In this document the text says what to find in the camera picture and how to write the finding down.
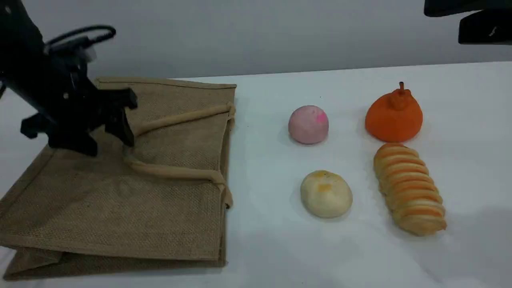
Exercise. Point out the pink round bun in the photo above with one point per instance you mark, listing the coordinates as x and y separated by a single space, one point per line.
308 126

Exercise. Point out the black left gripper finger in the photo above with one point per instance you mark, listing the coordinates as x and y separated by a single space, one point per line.
123 130
76 144

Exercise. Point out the brown jute tote bag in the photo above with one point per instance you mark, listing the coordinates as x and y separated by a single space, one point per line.
160 208

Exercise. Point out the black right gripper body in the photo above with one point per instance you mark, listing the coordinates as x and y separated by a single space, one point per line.
486 28

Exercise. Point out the long ridged bread loaf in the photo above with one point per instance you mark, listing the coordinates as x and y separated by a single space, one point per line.
408 188

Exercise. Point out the orange fruit with stem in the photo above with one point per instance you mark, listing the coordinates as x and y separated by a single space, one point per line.
394 120

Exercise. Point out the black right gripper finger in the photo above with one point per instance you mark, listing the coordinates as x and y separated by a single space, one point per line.
460 6

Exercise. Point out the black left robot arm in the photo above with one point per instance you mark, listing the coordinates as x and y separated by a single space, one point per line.
16 28

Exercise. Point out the cream round bun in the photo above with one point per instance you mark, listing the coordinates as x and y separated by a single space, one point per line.
326 196

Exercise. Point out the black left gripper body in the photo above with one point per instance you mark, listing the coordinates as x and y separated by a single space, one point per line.
60 100

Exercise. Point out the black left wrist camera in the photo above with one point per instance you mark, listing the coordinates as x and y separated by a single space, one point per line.
68 52

